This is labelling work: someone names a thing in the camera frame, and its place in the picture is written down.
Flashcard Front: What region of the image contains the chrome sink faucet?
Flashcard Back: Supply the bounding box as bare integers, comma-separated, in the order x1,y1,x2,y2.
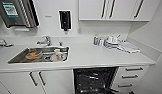
36,35,52,47

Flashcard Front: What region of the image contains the white dirty plate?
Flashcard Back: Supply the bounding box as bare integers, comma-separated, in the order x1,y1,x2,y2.
49,52,68,63

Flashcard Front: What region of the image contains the grey paper towel dispenser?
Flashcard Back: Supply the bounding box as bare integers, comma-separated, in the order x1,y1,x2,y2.
0,0,40,29

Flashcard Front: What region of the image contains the small chrome soap pump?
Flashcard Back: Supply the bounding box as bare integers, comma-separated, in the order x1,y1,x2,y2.
58,40,64,47

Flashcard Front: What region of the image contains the silver drawer bar handle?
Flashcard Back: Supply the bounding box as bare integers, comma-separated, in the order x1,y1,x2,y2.
125,67,144,72
121,74,140,80
117,83,134,89

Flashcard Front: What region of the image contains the white wall outlet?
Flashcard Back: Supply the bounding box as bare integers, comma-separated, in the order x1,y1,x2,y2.
77,27,83,34

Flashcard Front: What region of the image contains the white wall cabinet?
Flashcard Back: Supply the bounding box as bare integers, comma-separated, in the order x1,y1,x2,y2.
78,0,159,23

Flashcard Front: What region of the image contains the white kitchen drawer unit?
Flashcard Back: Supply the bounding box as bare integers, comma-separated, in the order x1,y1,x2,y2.
111,64,150,94
0,79,12,94

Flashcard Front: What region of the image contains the bowl with orange leftovers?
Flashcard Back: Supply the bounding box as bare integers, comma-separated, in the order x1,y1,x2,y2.
25,49,43,61

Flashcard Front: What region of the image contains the small white wall label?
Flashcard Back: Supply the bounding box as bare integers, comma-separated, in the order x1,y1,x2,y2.
44,14,52,18

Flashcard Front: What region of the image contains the white paper towel sheet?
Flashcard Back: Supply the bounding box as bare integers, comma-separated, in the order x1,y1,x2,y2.
14,27,31,33

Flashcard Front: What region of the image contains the white dish towel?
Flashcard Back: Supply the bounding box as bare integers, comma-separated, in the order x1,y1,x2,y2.
116,41,142,55

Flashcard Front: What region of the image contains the blue-label dish soap bottle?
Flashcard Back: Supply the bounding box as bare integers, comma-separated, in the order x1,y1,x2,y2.
93,34,100,47

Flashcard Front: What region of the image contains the stainless steel sink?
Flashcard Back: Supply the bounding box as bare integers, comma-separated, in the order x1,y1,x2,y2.
7,45,70,65

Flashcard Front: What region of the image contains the white cup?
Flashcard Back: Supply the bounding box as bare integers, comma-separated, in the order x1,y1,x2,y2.
53,48,62,56

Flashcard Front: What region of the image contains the stack of white dishes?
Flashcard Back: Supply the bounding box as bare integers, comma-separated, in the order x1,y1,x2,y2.
103,35,122,50

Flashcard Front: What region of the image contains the white two-door base cabinet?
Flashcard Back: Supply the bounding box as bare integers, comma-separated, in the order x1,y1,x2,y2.
0,69,76,94

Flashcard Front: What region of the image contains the chrome side tap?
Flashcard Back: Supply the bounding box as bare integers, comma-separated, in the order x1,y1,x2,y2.
0,38,14,50

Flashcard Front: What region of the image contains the silver cabinet bar handle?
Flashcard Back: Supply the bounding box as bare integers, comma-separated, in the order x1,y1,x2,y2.
100,0,108,20
37,70,48,86
133,0,145,20
108,0,117,20
28,71,39,88

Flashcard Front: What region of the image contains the black wall soap dispenser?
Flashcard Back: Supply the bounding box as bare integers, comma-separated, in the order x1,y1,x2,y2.
58,10,72,32

